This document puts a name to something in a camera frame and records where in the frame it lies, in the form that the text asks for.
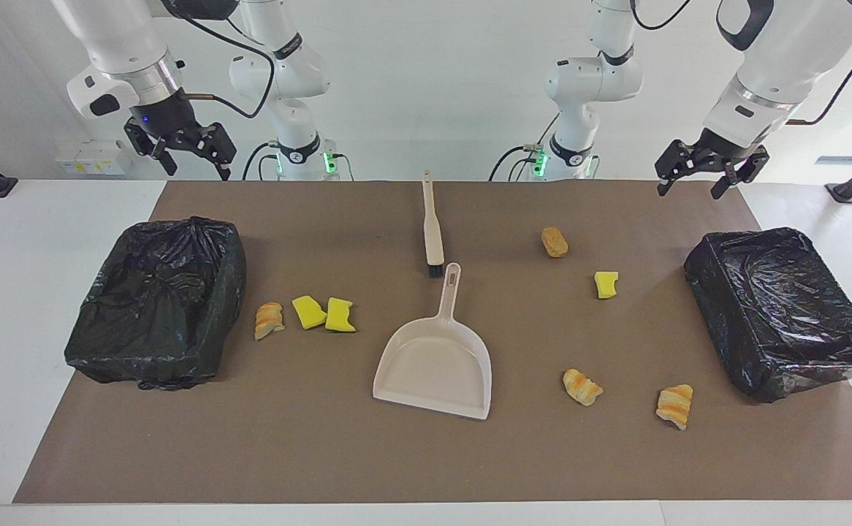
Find black bag lined bin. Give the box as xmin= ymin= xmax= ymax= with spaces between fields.
xmin=683 ymin=227 xmax=852 ymax=403
xmin=64 ymin=216 xmax=247 ymax=391

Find pale striped croissant piece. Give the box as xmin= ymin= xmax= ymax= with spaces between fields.
xmin=254 ymin=302 xmax=286 ymax=341

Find orange striped croissant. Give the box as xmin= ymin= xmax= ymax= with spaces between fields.
xmin=563 ymin=369 xmax=604 ymax=407

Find black base cable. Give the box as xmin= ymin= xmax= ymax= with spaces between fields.
xmin=490 ymin=110 xmax=562 ymax=181
xmin=242 ymin=141 xmax=281 ymax=181

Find yellow wedge sponge piece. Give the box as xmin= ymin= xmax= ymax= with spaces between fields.
xmin=292 ymin=295 xmax=328 ymax=329

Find beige plastic dustpan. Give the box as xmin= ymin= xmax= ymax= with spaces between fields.
xmin=373 ymin=263 xmax=492 ymax=421

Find white wall socket boxes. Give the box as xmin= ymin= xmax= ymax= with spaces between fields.
xmin=56 ymin=140 xmax=133 ymax=176

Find brown table mat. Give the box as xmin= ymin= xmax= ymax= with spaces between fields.
xmin=13 ymin=180 xmax=852 ymax=503

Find yellow notched sponge piece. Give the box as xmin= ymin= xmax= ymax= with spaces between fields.
xmin=324 ymin=297 xmax=357 ymax=333

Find beige hand brush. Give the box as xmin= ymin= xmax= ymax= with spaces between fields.
xmin=422 ymin=170 xmax=445 ymax=278

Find brown bread roll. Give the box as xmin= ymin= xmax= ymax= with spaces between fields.
xmin=541 ymin=226 xmax=569 ymax=259

